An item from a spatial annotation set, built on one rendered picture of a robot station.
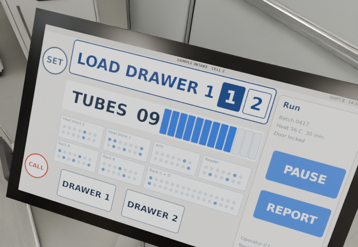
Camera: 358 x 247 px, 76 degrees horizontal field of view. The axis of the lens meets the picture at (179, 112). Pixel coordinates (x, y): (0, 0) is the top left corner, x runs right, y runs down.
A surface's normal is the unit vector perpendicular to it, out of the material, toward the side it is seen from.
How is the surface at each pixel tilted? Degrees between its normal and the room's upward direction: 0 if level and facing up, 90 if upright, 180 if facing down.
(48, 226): 0
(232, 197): 50
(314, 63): 90
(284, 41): 90
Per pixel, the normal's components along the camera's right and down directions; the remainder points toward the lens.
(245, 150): -0.12, 0.11
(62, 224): 0.11, -0.67
